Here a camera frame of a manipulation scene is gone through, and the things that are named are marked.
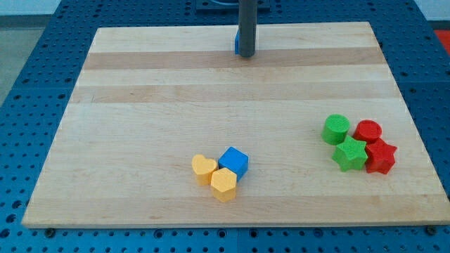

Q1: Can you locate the green cylinder block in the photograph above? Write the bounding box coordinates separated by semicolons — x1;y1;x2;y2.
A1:
321;114;350;145

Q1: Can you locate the yellow hexagon block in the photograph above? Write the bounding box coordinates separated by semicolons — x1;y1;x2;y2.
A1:
210;168;237;202

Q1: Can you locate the wooden board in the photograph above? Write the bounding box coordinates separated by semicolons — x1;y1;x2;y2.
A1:
22;22;449;228

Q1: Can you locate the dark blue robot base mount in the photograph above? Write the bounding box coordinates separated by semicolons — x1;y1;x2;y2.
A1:
195;0;271;12

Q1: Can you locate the blue cube block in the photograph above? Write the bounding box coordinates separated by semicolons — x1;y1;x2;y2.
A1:
218;147;249;181

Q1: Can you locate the red star block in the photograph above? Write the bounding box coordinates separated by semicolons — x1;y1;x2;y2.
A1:
365;138;397;174

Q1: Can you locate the blue block behind rod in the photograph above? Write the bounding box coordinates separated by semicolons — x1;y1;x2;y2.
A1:
234;30;240;55

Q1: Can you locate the green star block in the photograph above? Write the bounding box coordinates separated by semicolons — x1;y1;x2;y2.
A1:
332;136;368;172

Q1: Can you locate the yellow heart block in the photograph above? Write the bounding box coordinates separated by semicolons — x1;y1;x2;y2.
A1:
191;154;218;186

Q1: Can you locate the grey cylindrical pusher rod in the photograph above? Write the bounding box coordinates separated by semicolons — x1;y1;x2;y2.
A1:
238;0;257;58

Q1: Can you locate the red cylinder block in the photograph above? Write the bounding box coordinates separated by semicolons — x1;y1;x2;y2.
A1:
352;119;383;143

